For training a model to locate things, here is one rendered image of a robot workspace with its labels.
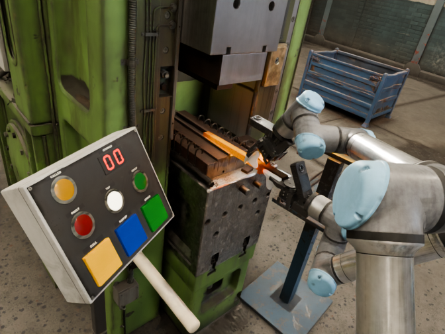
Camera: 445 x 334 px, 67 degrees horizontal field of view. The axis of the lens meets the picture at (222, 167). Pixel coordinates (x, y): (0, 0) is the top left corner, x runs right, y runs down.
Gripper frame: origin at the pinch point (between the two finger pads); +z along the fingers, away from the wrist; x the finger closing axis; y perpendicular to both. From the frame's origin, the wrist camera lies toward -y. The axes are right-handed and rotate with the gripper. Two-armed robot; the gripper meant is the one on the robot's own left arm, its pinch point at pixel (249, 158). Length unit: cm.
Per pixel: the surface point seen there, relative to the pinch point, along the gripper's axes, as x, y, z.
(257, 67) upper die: 4.1, -21.6, -22.8
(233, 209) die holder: -0.8, 10.2, 22.2
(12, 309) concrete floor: -75, -9, 121
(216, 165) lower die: -8.2, -4.6, 7.9
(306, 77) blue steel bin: 351, -153, 161
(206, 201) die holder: -15.9, 5.2, 14.0
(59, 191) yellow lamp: -67, 0, -18
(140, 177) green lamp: -45.9, -1.1, -9.1
